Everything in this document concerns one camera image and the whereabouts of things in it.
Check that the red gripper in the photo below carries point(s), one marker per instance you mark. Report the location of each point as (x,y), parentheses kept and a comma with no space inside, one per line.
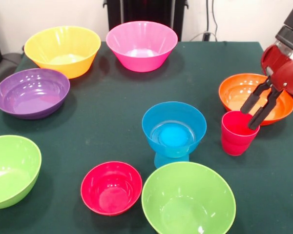
(288,75)

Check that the red plastic cup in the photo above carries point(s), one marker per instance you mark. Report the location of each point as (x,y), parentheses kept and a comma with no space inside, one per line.
(236,143)

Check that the small blue plastic bowl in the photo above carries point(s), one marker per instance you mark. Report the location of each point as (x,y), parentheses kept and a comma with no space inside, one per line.
(197,119)

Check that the blue plastic cup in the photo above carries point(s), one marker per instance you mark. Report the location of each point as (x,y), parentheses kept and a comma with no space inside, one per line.
(169,162)

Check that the light green plastic bowl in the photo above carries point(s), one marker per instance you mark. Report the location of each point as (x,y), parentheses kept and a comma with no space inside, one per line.
(188,195)
(12,170)

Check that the small red plastic bowl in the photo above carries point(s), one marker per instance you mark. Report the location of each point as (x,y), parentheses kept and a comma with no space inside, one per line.
(110,190)

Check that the shallow orange plastic bowl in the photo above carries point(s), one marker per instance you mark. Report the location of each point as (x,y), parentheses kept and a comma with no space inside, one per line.
(234,95)

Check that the large pink plastic bowl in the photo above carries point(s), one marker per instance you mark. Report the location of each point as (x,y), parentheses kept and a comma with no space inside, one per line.
(141,36)

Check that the dark green table cloth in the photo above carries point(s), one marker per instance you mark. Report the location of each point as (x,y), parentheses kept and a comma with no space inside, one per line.
(112,97)

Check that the large yellow-orange plastic bowl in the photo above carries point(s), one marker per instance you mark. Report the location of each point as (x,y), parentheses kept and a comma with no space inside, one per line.
(63,41)

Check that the shallow purple plastic bowl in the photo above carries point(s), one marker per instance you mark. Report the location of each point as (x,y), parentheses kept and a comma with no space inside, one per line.
(31,95)

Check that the black wall plug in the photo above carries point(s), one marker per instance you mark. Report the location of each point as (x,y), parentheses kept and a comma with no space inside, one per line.
(206,36)

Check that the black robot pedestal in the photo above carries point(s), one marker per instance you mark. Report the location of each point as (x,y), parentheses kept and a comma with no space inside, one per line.
(141,11)

